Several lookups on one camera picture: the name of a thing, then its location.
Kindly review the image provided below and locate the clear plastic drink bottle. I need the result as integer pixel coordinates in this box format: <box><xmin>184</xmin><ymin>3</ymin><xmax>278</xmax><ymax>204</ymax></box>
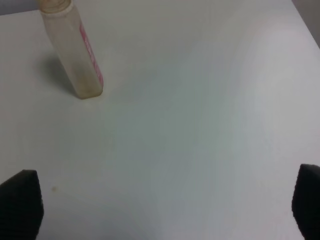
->
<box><xmin>37</xmin><ymin>0</ymin><xmax>104</xmax><ymax>99</ymax></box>

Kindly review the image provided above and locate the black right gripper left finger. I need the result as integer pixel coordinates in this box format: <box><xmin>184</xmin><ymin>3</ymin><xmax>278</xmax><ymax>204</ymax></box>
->
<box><xmin>0</xmin><ymin>169</ymin><xmax>44</xmax><ymax>240</ymax></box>

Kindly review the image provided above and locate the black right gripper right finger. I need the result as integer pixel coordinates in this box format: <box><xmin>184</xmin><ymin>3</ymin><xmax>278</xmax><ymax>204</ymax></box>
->
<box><xmin>291</xmin><ymin>164</ymin><xmax>320</xmax><ymax>240</ymax></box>

